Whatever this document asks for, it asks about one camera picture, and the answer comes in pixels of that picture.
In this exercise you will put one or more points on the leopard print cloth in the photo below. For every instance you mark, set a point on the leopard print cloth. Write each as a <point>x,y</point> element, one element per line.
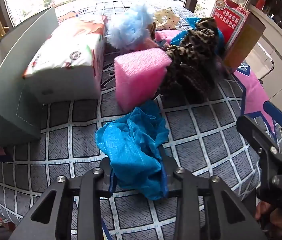
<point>193,65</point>

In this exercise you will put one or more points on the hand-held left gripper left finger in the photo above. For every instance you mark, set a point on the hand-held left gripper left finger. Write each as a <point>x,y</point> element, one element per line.
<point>106,180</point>

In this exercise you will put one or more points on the person's right hand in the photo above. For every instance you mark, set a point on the person's right hand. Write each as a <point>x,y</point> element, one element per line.
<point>263,211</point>

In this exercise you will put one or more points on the large pink foam block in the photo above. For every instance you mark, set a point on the large pink foam block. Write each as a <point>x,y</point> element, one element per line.
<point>141,77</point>

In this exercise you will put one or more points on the red carton box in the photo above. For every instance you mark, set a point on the red carton box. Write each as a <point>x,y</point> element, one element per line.
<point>233,27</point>

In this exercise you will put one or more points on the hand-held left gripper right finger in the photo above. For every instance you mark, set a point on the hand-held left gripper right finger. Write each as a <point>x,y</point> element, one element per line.
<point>173,185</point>

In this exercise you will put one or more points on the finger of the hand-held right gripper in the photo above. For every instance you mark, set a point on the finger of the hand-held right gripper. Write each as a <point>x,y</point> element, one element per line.
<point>250,130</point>

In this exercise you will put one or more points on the printed tissue pack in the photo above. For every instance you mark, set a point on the printed tissue pack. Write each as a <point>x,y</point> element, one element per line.
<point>68,55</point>

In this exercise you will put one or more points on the cream polka dot cloth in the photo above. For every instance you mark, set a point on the cream polka dot cloth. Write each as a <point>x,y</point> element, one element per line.
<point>167,17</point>

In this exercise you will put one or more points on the grey storage box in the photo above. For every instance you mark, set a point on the grey storage box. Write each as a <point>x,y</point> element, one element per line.
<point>8,85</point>

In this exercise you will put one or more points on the white cabinet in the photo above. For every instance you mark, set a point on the white cabinet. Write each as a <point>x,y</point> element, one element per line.
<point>280,55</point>

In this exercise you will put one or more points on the light blue fluffy cloth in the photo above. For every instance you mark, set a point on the light blue fluffy cloth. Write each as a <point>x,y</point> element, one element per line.
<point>128,27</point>

